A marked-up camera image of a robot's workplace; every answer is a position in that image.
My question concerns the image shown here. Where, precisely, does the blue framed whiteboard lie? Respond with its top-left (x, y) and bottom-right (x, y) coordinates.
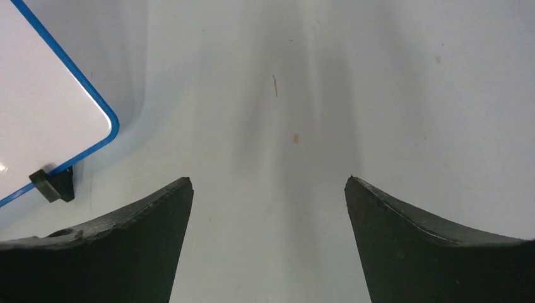
top-left (1, 1), bottom-right (120, 205)

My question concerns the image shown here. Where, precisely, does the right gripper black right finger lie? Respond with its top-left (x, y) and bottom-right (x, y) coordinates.
top-left (344, 176), bottom-right (534, 302)

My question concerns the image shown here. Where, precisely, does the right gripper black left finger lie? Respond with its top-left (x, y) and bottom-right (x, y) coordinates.
top-left (1, 177), bottom-right (194, 302)

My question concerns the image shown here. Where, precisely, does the black whiteboard foot right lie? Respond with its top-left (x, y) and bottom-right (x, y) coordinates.
top-left (29, 167), bottom-right (75, 203)

